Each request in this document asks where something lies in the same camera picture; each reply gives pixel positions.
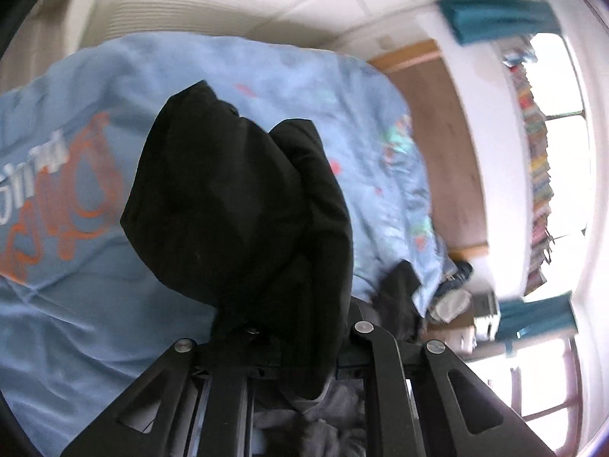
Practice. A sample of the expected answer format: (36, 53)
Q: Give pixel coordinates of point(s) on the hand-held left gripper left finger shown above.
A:
(223, 350)

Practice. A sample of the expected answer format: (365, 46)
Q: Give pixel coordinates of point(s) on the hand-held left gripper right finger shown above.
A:
(376, 352)

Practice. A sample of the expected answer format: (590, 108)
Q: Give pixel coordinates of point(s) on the black garment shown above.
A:
(238, 209)

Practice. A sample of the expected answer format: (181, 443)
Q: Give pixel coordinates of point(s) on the grey cloth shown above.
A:
(328, 414)

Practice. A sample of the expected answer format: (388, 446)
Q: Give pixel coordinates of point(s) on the beige cloth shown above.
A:
(449, 307)

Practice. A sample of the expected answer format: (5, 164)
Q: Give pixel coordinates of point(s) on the dark blue backpack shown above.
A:
(459, 273)

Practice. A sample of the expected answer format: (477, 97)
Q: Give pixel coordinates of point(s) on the white printer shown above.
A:
(486, 309)

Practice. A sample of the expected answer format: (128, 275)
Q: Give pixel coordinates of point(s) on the blue printed duvet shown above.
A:
(71, 295)

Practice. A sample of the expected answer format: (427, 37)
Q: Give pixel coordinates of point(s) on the side window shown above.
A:
(537, 385)

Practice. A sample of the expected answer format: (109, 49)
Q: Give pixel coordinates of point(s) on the teal curtain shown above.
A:
(495, 16)
(537, 316)

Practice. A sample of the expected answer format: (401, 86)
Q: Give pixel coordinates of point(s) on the wooden headboard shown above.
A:
(442, 152)

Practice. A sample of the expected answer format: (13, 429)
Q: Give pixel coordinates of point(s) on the row of colourful books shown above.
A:
(537, 171)

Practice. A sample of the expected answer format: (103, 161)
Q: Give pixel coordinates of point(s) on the window above headboard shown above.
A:
(566, 162)

